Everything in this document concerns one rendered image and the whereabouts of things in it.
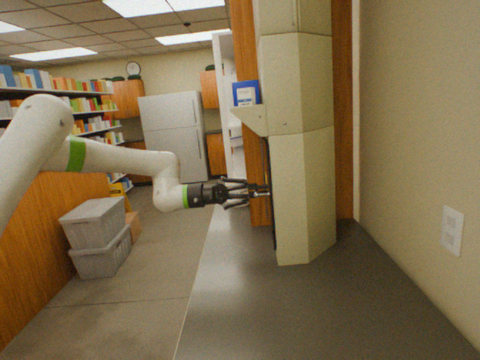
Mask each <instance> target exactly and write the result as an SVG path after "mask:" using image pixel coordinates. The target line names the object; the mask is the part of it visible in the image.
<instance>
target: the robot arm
mask: <svg viewBox="0 0 480 360"><path fill-rule="evenodd" d="M73 127H74V115H73V113H72V110H71V109H70V107H69V105H68V104H67V103H66V102H64V101H63V100H61V99H60V98H58V97H56V96H52V95H48V94H37V95H34V96H30V97H29V98H27V99H25V100H24V101H23V102H22V103H21V105H20V107H19V109H18V111H17V113H16V115H15V116H14V118H13V120H12V121H11V122H10V124H9V125H8V126H7V129H6V131H5V132H4V134H3V135H2V137H1V138H0V238H1V236H2V234H3V232H4V229H5V228H6V225H7V224H8V222H9V220H10V218H11V216H12V214H13V213H14V210H15V209H16V208H17V206H18V205H19V203H20V201H21V200H22V198H23V196H24V194H25V193H26V190H27V189H28V187H29V186H30V184H31V183H32V181H33V180H34V178H35V177H36V175H37V174H38V173H39V172H40V170H41V171H69V172H79V173H94V172H109V173H125V174H138V175H145V176H146V175H147V176H151V177H153V178H154V190H153V203H154V206H155V207H156V209H157V210H159V211H160V212H164V213H171V212H174V211H178V210H183V209H197V208H204V207H205V204H221V205H222V207H223V208H224V211H226V210H228V209H230V208H232V207H235V206H238V205H242V204H247V203H248V202H249V199H251V198H256V197H254V192H255V191H250V192H249V194H229V191H233V190H237V189H246V188H248V189H249V190H251V189H266V188H267V185H266V184H262V185H258V184H257V183H252V184H249V183H248V182H247V180H246V179H228V178H225V176H221V178H220V181H219V183H217V184H209V185H203V184H202V183H200V184H185V185H181V162H180V159H179V158H178V157H177V156H176V155H175V154H173V153H171V152H169V151H147V150H139V149H130V148H125V147H121V146H114V145H110V144H105V143H101V142H98V141H94V140H90V139H85V138H83V137H82V138H79V137H75V136H69V134H70V133H71V131H72V129H73ZM224 182H226V183H235V184H239V185H235V186H224V185H223V184H222V183H224ZM228 199H242V200H238V201H233V202H230V203H224V202H225V201H227V200H228Z"/></svg>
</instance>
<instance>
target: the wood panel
mask: <svg viewBox="0 0 480 360"><path fill-rule="evenodd" d="M229 7H230V14H231V30H232V37H233V45H234V59H235V67H236V82H238V81H251V80H259V71H258V61H257V60H256V47H255V44H256V42H255V30H254V15H253V6H252V0H229ZM331 37H332V58H333V98H334V168H335V174H336V219H345V218H353V206H354V182H353V30H352V0H331ZM241 126H242V134H243V143H244V157H245V165H246V180H247V182H248V183H249V184H252V183H257V184H258V185H262V184H264V179H263V170H262V160H261V143H260V136H259V135H258V134H256V133H254V131H253V130H252V129H250V128H249V127H248V126H247V125H246V124H245V123H244V122H241ZM249 211H250V218H251V226H267V225H268V220H267V219H266V205H265V196H260V197H258V198H251V199H249Z"/></svg>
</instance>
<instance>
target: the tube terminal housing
mask: <svg viewBox="0 0 480 360"><path fill-rule="evenodd" d="M256 60H257V61H258V71H259V88H260V99H261V104H265V106H266V117H267V127H268V136H265V138H266V140H267V142H268V144H269V158H270V160H271V180H272V188H273V198H274V218H275V229H276V257H277V261H278V265H279V266H283V265H292V264H309V263H310V262H311V261H313V260H314V259H315V258H316V257H317V256H318V255H320V254H322V253H323V252H324V251H326V250H327V249H328V248H329V247H330V246H332V245H333V244H335V243H336V174H335V168H334V98H333V58H332V37H331V36H323V35H317V34H306V33H300V32H295V33H287V34H275V35H268V36H261V39H260V42H259V47H258V51H256ZM261 69H262V79H263V89H264V93H262V84H261Z"/></svg>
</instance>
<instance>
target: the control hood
mask: <svg viewBox="0 0 480 360"><path fill-rule="evenodd" d="M230 111H231V113H232V114H233V115H234V116H235V117H236V118H238V119H239V120H241V121H242V122H244V123H245V124H246V125H247V126H248V127H249V128H250V129H252V130H253V131H254V133H256V134H258V135H259V136H261V137H265V136H268V127H267V117H266V106H265V104H257V105H253V106H233V107H231V108H230Z"/></svg>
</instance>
